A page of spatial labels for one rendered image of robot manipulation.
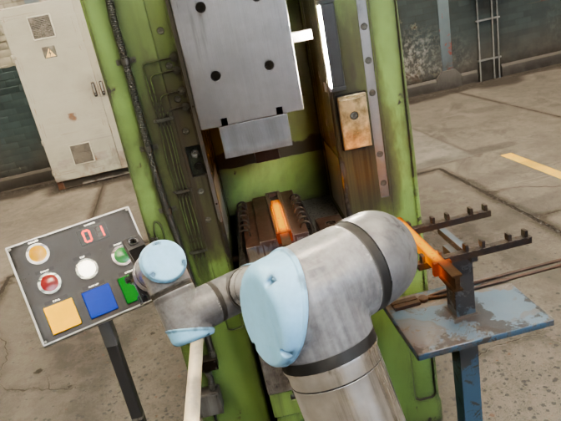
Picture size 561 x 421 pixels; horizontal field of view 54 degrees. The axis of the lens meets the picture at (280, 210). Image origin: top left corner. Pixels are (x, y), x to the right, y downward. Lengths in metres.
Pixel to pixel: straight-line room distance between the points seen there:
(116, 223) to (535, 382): 1.83
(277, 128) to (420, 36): 6.73
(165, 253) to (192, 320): 0.14
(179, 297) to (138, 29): 0.87
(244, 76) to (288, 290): 1.07
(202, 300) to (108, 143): 5.88
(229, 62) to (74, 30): 5.35
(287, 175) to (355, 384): 1.59
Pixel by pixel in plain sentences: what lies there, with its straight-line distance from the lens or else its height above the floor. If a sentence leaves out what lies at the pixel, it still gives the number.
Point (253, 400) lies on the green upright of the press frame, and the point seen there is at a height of 0.30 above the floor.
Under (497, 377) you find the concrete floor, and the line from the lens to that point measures 2.65.
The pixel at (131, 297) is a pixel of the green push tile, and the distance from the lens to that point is 1.59.
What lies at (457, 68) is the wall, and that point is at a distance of 8.56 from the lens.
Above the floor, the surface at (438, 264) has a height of 1.00.
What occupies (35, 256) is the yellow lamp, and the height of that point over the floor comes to 1.16.
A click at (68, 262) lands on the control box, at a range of 1.60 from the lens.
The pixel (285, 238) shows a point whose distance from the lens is 1.64.
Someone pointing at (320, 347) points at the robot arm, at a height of 1.33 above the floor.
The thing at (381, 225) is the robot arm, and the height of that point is 1.41.
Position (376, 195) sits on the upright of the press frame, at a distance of 1.86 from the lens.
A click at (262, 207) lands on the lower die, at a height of 0.99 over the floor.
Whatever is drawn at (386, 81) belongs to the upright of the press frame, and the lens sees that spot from 1.80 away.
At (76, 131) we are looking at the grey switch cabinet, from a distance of 6.98.
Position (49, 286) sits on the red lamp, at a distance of 1.59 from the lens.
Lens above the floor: 1.67
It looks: 21 degrees down
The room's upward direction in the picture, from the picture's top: 11 degrees counter-clockwise
